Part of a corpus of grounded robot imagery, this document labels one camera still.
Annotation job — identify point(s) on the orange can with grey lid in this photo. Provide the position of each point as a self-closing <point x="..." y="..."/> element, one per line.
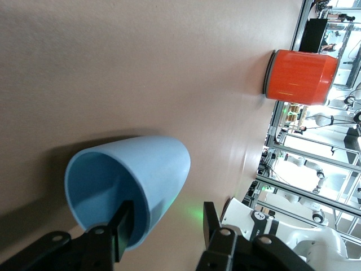
<point x="299" y="76"/>

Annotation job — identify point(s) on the aluminium frame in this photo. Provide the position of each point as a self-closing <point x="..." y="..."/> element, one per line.
<point x="300" y="19"/>

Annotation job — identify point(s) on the brown table mat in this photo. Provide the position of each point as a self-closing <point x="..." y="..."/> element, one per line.
<point x="112" y="70"/>

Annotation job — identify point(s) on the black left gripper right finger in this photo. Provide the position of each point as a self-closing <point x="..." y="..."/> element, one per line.
<point x="220" y="248"/>

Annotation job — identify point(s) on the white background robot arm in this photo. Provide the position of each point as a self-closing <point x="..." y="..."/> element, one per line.
<point x="299" y="162"/>

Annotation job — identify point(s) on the light blue plastic cup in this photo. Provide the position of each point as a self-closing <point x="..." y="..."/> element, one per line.
<point x="158" y="169"/>

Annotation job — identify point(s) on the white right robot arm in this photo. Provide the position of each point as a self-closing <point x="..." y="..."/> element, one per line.
<point x="239" y="211"/>

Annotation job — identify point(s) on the black cabinet box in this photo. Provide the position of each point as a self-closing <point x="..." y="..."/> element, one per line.
<point x="313" y="35"/>

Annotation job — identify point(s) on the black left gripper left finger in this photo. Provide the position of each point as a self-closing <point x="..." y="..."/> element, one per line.
<point x="121" y="234"/>

